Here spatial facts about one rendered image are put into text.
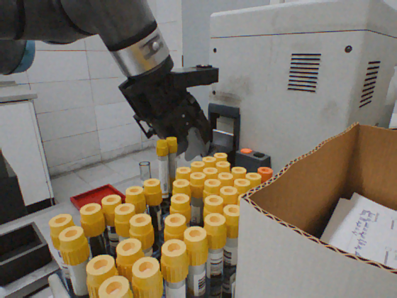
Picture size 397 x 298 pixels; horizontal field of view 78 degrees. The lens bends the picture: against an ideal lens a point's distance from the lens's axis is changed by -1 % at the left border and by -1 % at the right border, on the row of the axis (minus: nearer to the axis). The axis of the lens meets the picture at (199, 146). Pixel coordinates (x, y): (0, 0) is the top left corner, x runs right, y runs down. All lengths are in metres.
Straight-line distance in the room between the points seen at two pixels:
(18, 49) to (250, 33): 0.48
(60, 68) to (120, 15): 2.32
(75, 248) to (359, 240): 0.24
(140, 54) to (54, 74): 2.30
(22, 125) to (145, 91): 1.65
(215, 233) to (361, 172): 0.24
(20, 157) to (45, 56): 0.98
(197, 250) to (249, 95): 0.35
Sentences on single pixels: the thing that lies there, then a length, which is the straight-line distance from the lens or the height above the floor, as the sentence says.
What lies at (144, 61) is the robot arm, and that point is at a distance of 0.35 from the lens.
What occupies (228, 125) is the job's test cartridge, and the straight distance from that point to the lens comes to 0.53.
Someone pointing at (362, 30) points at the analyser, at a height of 1.13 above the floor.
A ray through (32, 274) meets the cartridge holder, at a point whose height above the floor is 0.89.
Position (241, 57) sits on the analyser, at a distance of 0.49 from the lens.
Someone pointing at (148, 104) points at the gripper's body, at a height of 1.03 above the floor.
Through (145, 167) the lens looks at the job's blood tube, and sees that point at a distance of 0.30.
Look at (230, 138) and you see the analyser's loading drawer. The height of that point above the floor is 0.94.
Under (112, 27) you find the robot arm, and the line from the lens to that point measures 0.34.
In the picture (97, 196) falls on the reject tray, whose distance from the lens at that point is 0.46.
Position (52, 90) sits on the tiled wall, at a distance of 2.63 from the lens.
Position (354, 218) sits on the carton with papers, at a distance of 0.32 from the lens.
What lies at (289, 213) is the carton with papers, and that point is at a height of 0.98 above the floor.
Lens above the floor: 1.10
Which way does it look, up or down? 20 degrees down
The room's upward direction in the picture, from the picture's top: straight up
